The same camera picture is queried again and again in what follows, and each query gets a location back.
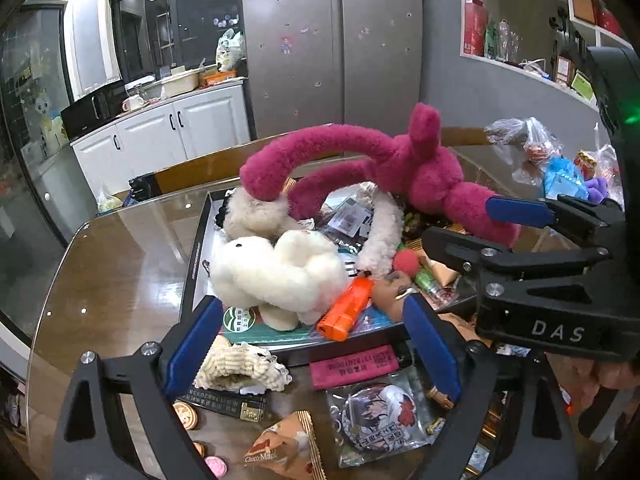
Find dark packet with white label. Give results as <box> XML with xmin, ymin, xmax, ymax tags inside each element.
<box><xmin>327</xmin><ymin>195</ymin><xmax>373</xmax><ymax>236</ymax></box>

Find pink plush toy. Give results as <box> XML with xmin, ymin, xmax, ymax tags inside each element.
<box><xmin>239</xmin><ymin>102</ymin><xmax>523</xmax><ymax>248</ymax></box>

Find blue tissue packet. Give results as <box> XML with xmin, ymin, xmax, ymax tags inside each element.
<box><xmin>542</xmin><ymin>156</ymin><xmax>591</xmax><ymax>201</ymax></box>

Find teal packet with green logo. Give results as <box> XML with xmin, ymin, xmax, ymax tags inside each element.
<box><xmin>220</xmin><ymin>305</ymin><xmax>321</xmax><ymax>346</ymax></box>

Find black bar with gold end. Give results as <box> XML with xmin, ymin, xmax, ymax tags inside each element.
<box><xmin>175</xmin><ymin>385</ymin><xmax>268</xmax><ymax>421</ymax></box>

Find pink rectangular pouch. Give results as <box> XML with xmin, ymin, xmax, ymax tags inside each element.
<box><xmin>309</xmin><ymin>345</ymin><xmax>398</xmax><ymax>390</ymax></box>

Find dark bag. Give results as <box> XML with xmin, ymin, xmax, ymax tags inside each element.
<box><xmin>129</xmin><ymin>174</ymin><xmax>163</xmax><ymax>201</ymax></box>

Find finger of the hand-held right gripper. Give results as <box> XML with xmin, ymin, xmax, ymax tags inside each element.
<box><xmin>421</xmin><ymin>226</ymin><xmax>613</xmax><ymax>281</ymax></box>
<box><xmin>485</xmin><ymin>195</ymin><xmax>626</xmax><ymax>246</ymax></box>

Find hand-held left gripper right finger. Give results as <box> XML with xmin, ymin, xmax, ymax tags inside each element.
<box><xmin>402</xmin><ymin>294</ymin><xmax>583</xmax><ymax>480</ymax></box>

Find black microwave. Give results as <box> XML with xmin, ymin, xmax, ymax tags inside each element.
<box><xmin>60</xmin><ymin>80</ymin><xmax>128</xmax><ymax>141</ymax></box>

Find tall red gift box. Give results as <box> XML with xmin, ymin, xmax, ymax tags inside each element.
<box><xmin>462</xmin><ymin>0</ymin><xmax>490</xmax><ymax>57</ymax></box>

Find black shallow box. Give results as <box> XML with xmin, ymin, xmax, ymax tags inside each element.
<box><xmin>179</xmin><ymin>187</ymin><xmax>481</xmax><ymax>366</ymax></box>

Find round brown cookie toy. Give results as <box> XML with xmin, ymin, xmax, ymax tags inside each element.
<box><xmin>172</xmin><ymin>399</ymin><xmax>201</xmax><ymax>431</ymax></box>

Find plastic bag of snacks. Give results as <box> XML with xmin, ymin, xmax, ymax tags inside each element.
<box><xmin>484</xmin><ymin>117</ymin><xmax>563</xmax><ymax>186</ymax></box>

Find brown snack packet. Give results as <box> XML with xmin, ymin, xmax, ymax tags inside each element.
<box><xmin>243</xmin><ymin>410</ymin><xmax>328</xmax><ymax>480</ymax></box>

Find white kitchen cabinet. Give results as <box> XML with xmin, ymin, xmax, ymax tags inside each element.
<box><xmin>70</xmin><ymin>82</ymin><xmax>252</xmax><ymax>201</ymax></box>

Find glossy wooden desktop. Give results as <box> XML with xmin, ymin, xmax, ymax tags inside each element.
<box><xmin>27</xmin><ymin>130</ymin><xmax>640</xmax><ymax>480</ymax></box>

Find small green packet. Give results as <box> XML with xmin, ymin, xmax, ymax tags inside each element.
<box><xmin>412</xmin><ymin>265</ymin><xmax>443</xmax><ymax>293</ymax></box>

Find round badge in clear packet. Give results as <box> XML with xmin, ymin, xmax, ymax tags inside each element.
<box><xmin>326</xmin><ymin>379</ymin><xmax>436</xmax><ymax>466</ymax></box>

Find brown box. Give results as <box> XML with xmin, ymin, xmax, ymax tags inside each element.
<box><xmin>567</xmin><ymin>0</ymin><xmax>596</xmax><ymax>23</ymax></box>

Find white plastic bag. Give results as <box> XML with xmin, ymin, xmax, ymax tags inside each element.
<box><xmin>215</xmin><ymin>29</ymin><xmax>247</xmax><ymax>72</ymax></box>

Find clear plastic bag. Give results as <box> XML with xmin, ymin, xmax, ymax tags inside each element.
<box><xmin>575</xmin><ymin>145</ymin><xmax>623</xmax><ymax>196</ymax></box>

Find glass sliding door with stickers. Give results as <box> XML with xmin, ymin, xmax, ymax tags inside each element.
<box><xmin>0</xmin><ymin>2</ymin><xmax>76</xmax><ymax>311</ymax></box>

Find green card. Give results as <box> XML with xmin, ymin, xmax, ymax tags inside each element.
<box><xmin>570</xmin><ymin>71</ymin><xmax>595</xmax><ymax>98</ymax></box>

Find cream white plush toy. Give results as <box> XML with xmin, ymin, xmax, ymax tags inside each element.
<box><xmin>209</xmin><ymin>230</ymin><xmax>351</xmax><ymax>332</ymax></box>

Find wooden chair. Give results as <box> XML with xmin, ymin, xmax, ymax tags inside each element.
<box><xmin>440</xmin><ymin>126</ymin><xmax>501</xmax><ymax>148</ymax></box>
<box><xmin>152</xmin><ymin>147</ymin><xmax>261</xmax><ymax>193</ymax></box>

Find white plastic basin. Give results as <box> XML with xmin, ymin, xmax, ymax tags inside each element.
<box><xmin>160</xmin><ymin>71</ymin><xmax>201</xmax><ymax>98</ymax></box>

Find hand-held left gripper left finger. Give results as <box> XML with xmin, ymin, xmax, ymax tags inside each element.
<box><xmin>51</xmin><ymin>296</ymin><xmax>224</xmax><ymax>480</ymax></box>

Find beige fluffy plush toy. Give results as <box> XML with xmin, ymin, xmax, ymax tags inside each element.
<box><xmin>220</xmin><ymin>181</ymin><xmax>406</xmax><ymax>281</ymax></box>

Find person's right hand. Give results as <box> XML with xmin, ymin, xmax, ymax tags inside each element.
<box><xmin>555</xmin><ymin>360</ymin><xmax>640</xmax><ymax>413</ymax></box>

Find silver double-door fridge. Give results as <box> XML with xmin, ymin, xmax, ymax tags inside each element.
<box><xmin>239</xmin><ymin>0</ymin><xmax>425</xmax><ymax>141</ymax></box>

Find small brown figurine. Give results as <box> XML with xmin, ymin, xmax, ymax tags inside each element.
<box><xmin>372</xmin><ymin>270</ymin><xmax>413</xmax><ymax>323</ymax></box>

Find red pompom ball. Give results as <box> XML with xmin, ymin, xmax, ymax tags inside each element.
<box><xmin>392</xmin><ymin>251</ymin><xmax>423</xmax><ymax>277</ymax></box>

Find cream lace cloth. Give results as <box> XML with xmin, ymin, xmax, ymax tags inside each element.
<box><xmin>194</xmin><ymin>335</ymin><xmax>291</xmax><ymax>393</ymax></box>

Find dark kitchen window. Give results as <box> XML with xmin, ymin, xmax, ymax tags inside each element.
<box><xmin>111</xmin><ymin>0</ymin><xmax>243</xmax><ymax>83</ymax></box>

